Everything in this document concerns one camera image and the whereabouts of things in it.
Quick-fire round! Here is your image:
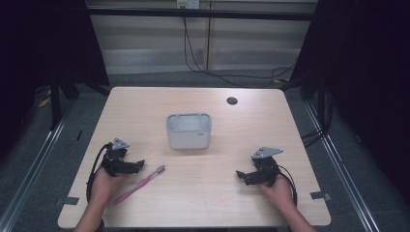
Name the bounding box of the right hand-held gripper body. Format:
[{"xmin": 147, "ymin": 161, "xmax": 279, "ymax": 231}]
[{"xmin": 250, "ymin": 146, "xmax": 285, "ymax": 188}]

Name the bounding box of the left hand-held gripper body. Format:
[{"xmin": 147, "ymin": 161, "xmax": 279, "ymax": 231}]
[{"xmin": 101, "ymin": 137, "xmax": 131, "ymax": 178}]

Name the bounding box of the pink toothbrush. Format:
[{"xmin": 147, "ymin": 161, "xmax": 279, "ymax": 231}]
[{"xmin": 112, "ymin": 164, "xmax": 166, "ymax": 206}]

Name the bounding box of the white plastic container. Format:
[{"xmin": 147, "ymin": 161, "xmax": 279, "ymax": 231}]
[{"xmin": 164, "ymin": 112, "xmax": 213, "ymax": 151}]

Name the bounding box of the person's right hand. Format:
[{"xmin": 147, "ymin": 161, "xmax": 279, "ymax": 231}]
[{"xmin": 258, "ymin": 175, "xmax": 295, "ymax": 215}]

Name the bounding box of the person's left hand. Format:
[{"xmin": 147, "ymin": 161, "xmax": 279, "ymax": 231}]
[{"xmin": 89, "ymin": 166, "xmax": 128, "ymax": 208}]

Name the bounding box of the grey tape piece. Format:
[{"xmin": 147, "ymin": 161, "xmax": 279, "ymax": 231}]
[
  {"xmin": 53, "ymin": 195, "xmax": 80, "ymax": 208},
  {"xmin": 309, "ymin": 190, "xmax": 333, "ymax": 202}
]

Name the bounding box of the black metal stand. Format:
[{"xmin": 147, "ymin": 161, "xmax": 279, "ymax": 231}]
[{"xmin": 48, "ymin": 69, "xmax": 63, "ymax": 131}]

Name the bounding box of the yellow tape strip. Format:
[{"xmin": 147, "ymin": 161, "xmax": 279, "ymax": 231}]
[{"xmin": 37, "ymin": 96, "xmax": 52, "ymax": 109}]

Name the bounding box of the dark curtain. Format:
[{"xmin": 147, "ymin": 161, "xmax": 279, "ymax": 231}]
[
  {"xmin": 0, "ymin": 0, "xmax": 110, "ymax": 156},
  {"xmin": 289, "ymin": 0, "xmax": 410, "ymax": 207}
]

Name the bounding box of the black horizontal bar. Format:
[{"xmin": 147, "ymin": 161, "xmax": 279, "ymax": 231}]
[{"xmin": 86, "ymin": 7, "xmax": 319, "ymax": 22}]

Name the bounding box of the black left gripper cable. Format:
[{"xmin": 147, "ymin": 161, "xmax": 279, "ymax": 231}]
[{"xmin": 85, "ymin": 142, "xmax": 113, "ymax": 205}]

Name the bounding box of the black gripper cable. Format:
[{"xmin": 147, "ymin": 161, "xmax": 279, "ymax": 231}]
[
  {"xmin": 85, "ymin": 142, "xmax": 113, "ymax": 205},
  {"xmin": 277, "ymin": 164, "xmax": 299, "ymax": 208}
]

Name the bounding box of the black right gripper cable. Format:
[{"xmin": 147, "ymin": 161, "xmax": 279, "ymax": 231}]
[{"xmin": 277, "ymin": 164, "xmax": 299, "ymax": 208}]

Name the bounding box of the bundle of black floor cables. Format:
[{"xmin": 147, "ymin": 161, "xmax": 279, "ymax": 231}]
[{"xmin": 300, "ymin": 86, "xmax": 335, "ymax": 149}]

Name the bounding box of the metal floor rail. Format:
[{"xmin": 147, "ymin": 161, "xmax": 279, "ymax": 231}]
[
  {"xmin": 0, "ymin": 105, "xmax": 76, "ymax": 232},
  {"xmin": 304, "ymin": 101, "xmax": 383, "ymax": 232}
]

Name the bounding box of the black wall cable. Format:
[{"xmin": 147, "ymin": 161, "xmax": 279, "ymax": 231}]
[{"xmin": 182, "ymin": 16, "xmax": 296, "ymax": 89}]

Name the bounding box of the white wall outlet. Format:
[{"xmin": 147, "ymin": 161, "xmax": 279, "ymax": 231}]
[{"xmin": 176, "ymin": 0, "xmax": 201, "ymax": 10}]

